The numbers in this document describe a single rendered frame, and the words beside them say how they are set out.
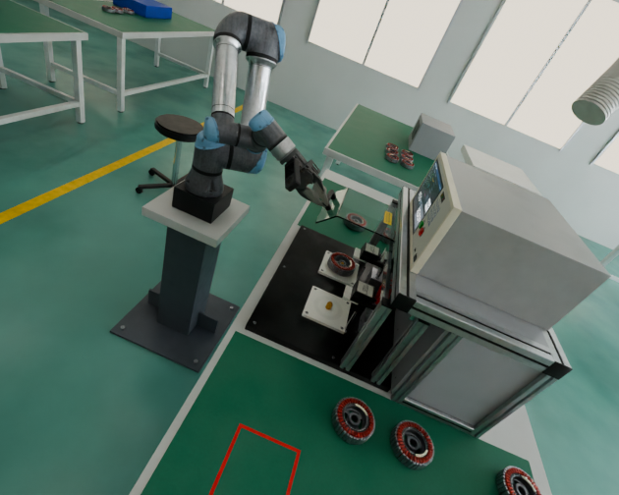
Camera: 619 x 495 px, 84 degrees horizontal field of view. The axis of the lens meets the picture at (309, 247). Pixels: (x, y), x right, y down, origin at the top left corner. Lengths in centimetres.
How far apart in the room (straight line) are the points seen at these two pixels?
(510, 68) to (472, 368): 505
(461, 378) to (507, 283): 28
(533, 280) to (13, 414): 182
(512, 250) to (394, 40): 486
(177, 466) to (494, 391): 79
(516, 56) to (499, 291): 495
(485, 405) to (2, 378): 178
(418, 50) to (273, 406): 515
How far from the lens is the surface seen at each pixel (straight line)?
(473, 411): 117
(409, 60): 561
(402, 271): 92
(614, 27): 607
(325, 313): 118
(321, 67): 574
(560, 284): 102
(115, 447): 172
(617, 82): 218
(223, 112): 122
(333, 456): 98
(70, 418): 179
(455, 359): 101
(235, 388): 98
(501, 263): 95
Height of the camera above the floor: 159
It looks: 35 degrees down
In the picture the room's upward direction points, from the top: 23 degrees clockwise
